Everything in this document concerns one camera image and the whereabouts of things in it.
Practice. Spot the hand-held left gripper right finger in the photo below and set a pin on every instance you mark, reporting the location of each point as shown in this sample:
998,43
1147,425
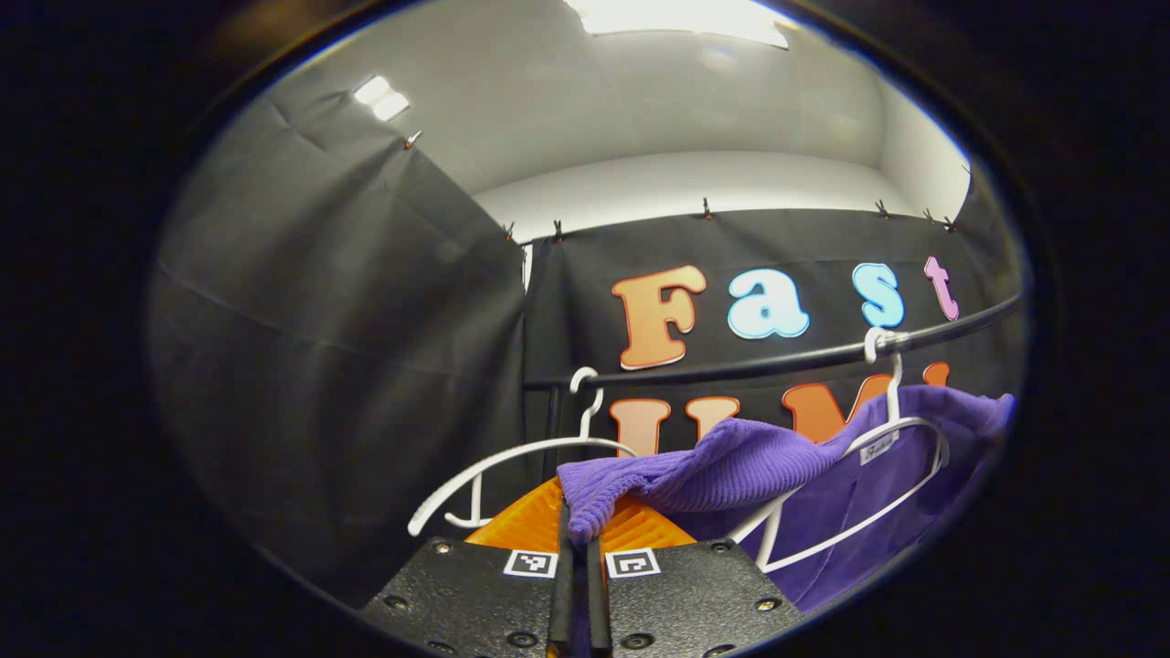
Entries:
597,603

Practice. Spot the white plastic hanger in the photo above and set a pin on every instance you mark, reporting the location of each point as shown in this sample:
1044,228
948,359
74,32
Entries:
893,393
475,503

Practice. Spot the black clothes rack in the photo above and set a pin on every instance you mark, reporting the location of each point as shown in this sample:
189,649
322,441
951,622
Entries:
731,366

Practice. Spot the small ceiling light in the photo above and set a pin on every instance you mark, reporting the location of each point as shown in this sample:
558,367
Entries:
382,97

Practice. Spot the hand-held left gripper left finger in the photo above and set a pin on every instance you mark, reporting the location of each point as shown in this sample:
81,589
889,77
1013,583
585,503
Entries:
561,603

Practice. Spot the row of backdrop clips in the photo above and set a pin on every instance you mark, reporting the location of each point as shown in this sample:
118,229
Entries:
706,208

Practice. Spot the large ceiling light panel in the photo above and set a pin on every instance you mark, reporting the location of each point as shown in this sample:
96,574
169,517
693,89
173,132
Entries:
686,16

